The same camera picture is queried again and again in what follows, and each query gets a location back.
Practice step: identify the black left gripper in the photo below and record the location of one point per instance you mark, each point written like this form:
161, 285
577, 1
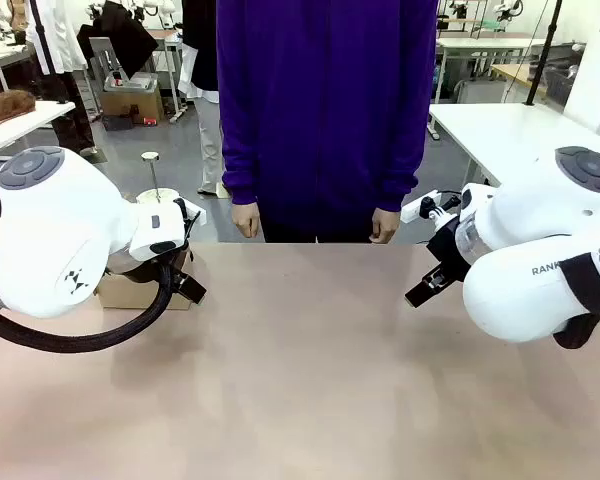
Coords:
145, 267

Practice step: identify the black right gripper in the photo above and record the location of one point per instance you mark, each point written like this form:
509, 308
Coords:
447, 247

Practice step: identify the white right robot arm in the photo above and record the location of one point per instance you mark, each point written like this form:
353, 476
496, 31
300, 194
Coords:
525, 235

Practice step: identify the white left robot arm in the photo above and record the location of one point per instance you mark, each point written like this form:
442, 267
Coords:
55, 235

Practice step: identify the person's right forearm purple sleeve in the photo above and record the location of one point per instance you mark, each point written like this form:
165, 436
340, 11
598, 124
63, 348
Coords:
240, 165

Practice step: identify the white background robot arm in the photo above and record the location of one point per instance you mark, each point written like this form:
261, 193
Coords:
509, 9

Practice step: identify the person's left forearm purple sleeve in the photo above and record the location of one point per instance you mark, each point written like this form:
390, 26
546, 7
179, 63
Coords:
400, 170

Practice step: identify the brown cardboard cup carrier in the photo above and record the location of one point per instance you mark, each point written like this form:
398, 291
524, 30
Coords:
130, 295

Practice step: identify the person's left hand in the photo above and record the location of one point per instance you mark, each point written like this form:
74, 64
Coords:
385, 227

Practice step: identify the person's right hand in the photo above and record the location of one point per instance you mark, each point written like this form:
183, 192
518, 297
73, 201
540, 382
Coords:
245, 220

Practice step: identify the metal stand with round base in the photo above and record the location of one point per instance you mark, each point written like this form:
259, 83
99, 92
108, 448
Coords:
156, 192

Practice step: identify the person's black trousers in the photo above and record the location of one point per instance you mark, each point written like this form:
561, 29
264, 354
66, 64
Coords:
315, 234

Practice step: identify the large white work table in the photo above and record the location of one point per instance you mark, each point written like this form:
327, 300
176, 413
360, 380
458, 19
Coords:
510, 135

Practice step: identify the bystander in light trousers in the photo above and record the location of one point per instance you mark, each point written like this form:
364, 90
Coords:
205, 100

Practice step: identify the brown cardboard storage box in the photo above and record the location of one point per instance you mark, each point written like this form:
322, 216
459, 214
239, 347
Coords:
132, 106

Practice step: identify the purple hoodie torso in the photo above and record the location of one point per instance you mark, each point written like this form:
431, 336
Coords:
325, 100

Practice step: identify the grey plastic bin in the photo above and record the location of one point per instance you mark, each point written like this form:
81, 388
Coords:
130, 82

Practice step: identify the light wooden table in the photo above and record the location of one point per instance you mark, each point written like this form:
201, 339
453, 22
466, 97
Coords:
512, 75

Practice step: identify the white side table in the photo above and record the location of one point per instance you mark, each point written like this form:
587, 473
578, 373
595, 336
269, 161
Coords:
15, 127

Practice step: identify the white background table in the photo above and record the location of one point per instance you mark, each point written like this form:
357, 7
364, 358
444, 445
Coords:
485, 47

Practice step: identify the black tripod pole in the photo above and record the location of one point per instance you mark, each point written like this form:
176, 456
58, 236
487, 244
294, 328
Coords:
542, 55

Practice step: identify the brown furry bundle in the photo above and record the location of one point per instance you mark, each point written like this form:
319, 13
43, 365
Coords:
5, 106

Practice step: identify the bystander in white coat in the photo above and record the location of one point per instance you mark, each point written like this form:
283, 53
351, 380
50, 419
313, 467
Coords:
60, 60

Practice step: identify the black hanging jacket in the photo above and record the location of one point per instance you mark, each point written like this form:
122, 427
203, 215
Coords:
120, 35

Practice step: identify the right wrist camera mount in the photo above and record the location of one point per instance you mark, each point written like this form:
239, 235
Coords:
437, 210

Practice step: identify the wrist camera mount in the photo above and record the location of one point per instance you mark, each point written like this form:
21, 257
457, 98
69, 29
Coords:
182, 212
437, 210

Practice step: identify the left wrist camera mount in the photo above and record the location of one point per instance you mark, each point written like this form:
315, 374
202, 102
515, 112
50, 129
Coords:
182, 212

